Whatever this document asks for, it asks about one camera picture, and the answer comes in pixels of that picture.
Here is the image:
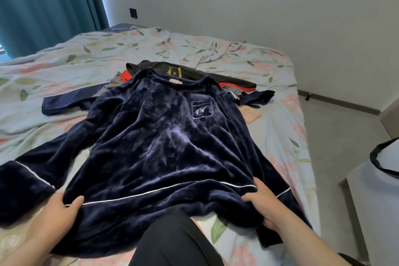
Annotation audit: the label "person's left hand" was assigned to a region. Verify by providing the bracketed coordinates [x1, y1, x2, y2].
[29, 193, 85, 245]

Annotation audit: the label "person's right hand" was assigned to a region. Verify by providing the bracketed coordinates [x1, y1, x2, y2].
[241, 177, 300, 234]

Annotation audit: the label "navy velvet pajama top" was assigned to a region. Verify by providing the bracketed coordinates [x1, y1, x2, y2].
[0, 68, 312, 258]

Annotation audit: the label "person's right forearm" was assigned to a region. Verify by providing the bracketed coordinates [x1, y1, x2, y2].
[274, 217, 353, 266]

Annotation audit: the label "person's left forearm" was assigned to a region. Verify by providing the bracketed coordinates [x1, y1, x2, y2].
[0, 228, 56, 266]

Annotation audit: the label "beige garment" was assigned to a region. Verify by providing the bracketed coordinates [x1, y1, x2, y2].
[238, 106, 262, 124]

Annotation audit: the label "person's black trouser leg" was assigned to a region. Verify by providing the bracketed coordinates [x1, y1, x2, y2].
[128, 207, 225, 266]

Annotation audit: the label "small navy garment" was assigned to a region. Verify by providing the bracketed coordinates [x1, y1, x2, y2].
[238, 90, 275, 109]

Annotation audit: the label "navy trousers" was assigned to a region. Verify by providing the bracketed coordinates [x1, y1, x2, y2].
[42, 83, 110, 117]

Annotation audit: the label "grey garment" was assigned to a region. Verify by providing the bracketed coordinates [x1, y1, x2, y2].
[107, 71, 125, 89]
[223, 86, 247, 104]

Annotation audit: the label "white cabinet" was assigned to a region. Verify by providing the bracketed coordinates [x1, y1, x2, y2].
[338, 160, 399, 266]

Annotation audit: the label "dark baseboard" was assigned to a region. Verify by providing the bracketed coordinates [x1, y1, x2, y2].
[298, 89, 381, 116]

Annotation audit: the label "black t-shirt with yellow print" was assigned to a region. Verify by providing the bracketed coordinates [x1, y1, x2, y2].
[126, 60, 257, 89]

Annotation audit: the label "red garment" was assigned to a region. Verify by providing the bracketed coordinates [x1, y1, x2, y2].
[120, 70, 254, 92]

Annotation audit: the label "floral bedsheet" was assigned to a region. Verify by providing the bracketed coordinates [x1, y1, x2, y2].
[0, 24, 321, 266]

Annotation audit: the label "purple bedding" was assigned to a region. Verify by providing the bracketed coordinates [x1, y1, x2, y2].
[103, 23, 147, 33]

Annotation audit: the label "teal curtain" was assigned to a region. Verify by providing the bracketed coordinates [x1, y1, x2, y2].
[0, 0, 110, 59]

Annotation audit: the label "white bag with black strap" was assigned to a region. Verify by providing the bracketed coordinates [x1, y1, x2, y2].
[369, 137, 399, 180]

